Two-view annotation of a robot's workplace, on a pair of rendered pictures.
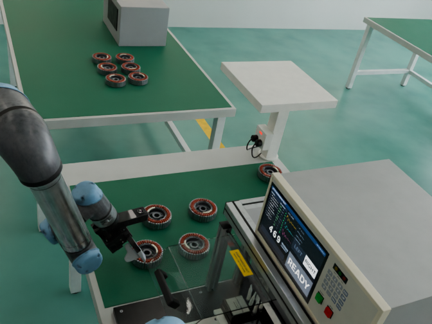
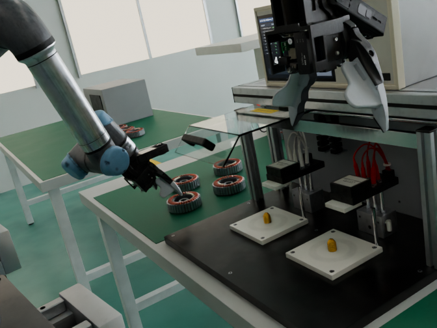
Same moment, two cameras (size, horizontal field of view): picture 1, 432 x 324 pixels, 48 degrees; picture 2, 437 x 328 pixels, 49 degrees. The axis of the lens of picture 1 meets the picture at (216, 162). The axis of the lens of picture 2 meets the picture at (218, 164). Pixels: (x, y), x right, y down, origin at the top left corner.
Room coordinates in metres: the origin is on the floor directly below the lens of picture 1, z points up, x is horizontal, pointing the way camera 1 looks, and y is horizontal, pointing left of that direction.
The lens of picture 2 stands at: (-0.32, -0.03, 1.32)
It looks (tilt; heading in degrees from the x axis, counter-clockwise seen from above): 17 degrees down; 2
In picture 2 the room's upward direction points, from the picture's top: 12 degrees counter-clockwise
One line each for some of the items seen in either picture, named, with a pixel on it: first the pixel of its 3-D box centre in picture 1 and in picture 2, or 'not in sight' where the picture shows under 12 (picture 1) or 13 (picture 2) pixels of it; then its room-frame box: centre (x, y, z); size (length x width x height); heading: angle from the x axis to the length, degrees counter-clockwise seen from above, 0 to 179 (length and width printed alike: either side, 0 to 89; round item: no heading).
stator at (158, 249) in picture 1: (146, 254); (184, 202); (1.16, 0.17, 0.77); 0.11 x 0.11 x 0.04
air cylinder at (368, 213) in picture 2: not in sight; (376, 220); (0.73, -0.32, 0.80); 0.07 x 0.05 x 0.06; 30
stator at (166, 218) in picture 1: (156, 216); (184, 183); (1.36, 0.18, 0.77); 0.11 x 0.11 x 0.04
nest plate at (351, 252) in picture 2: not in sight; (332, 252); (0.65, -0.20, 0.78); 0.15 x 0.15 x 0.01; 30
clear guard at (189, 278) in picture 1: (220, 278); (250, 129); (0.88, -0.07, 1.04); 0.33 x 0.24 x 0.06; 120
